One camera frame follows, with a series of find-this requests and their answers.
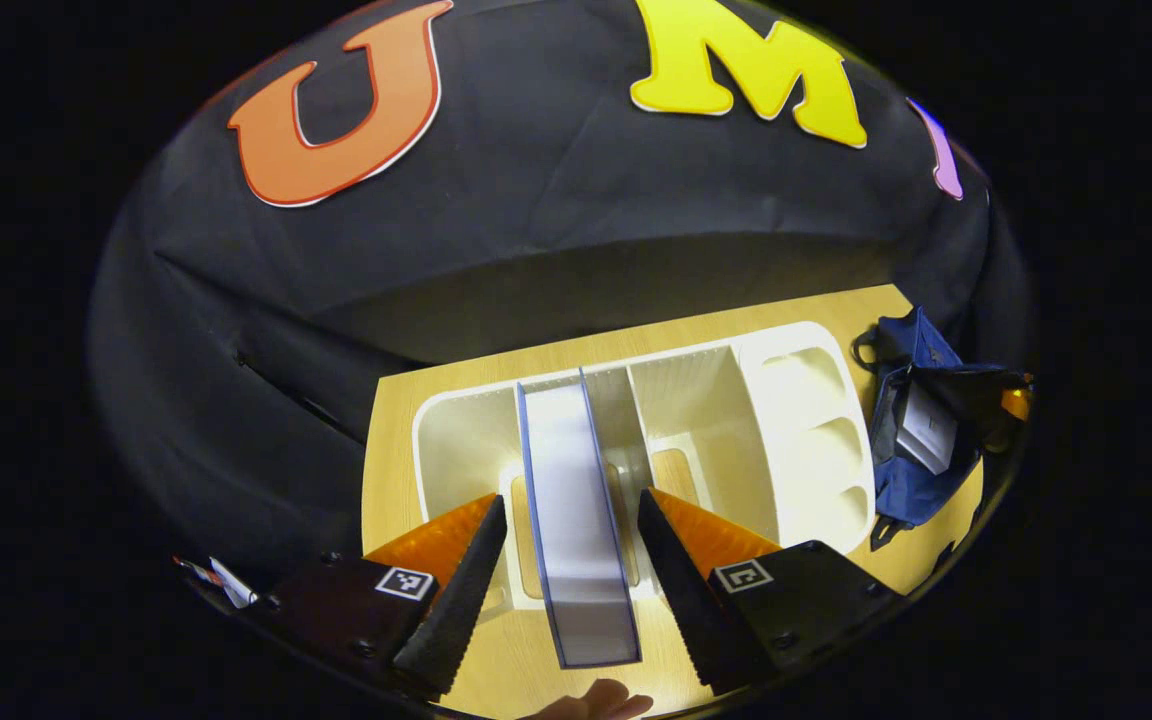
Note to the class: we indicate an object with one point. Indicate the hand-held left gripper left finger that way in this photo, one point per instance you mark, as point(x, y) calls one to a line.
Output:
point(466, 600)

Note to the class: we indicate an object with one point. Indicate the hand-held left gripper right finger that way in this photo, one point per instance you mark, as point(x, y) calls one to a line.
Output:
point(686, 600)

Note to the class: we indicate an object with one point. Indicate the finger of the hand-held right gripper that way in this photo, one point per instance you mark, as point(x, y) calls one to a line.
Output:
point(1016, 403)

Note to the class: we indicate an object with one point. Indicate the grey-blue cover book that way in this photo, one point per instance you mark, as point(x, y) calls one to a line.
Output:
point(576, 520)

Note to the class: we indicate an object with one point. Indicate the blue schoolbag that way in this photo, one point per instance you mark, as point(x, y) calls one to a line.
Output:
point(911, 500)

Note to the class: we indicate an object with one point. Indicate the white bookshelf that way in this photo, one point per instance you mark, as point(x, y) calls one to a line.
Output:
point(806, 440)

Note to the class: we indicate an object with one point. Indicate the black backdrop cloth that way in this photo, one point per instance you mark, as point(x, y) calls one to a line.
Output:
point(556, 220)

